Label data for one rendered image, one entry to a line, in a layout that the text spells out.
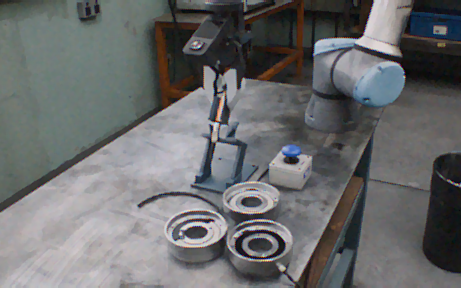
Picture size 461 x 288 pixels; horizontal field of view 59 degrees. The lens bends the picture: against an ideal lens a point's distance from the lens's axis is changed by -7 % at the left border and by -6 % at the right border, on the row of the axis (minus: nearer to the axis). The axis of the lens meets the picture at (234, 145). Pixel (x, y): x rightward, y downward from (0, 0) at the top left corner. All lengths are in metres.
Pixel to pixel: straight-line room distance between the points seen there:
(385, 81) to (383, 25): 0.12
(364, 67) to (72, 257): 0.71
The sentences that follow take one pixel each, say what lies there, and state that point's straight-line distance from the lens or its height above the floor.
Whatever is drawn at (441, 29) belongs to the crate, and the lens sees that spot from 4.11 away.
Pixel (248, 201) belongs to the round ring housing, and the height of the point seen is 0.82.
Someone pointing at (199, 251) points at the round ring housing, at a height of 0.83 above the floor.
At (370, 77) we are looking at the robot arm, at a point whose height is 0.99.
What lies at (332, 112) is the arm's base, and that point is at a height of 0.85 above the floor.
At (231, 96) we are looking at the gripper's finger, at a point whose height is 0.99.
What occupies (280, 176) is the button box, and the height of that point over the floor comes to 0.82.
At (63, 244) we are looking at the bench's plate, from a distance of 0.82.
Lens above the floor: 1.28
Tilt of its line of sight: 27 degrees down
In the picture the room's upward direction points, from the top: 2 degrees counter-clockwise
